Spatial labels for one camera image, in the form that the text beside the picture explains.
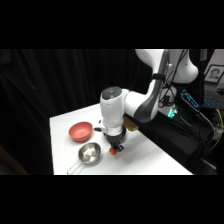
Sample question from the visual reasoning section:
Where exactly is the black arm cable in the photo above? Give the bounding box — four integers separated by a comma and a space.
151, 49, 183, 108

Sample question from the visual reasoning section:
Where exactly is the black curtain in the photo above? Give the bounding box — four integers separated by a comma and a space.
0, 49, 158, 176

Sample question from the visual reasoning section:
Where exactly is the pink bowl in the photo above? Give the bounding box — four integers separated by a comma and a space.
68, 121, 94, 144

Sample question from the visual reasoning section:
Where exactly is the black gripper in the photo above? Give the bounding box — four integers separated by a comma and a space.
102, 126, 128, 156

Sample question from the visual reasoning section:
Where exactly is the small steel saucepan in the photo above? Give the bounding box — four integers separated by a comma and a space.
66, 142, 103, 176

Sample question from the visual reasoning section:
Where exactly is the black draped robot stand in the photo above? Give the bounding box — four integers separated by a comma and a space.
124, 96, 224, 176

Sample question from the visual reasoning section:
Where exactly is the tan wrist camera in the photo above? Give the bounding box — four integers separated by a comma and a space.
122, 114, 140, 132

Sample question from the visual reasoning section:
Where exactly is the framed portrait picture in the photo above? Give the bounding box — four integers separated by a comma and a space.
203, 63, 224, 85

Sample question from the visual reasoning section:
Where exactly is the blue glowing strip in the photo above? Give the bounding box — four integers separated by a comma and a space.
180, 88, 201, 111

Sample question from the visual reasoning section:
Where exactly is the yellow cable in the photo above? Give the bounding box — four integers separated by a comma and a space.
207, 108, 224, 152

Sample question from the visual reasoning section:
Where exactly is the small green light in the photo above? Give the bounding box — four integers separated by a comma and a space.
166, 107, 179, 120

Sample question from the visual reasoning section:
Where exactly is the backlit keyboard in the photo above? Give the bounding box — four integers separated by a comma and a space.
202, 93, 224, 110

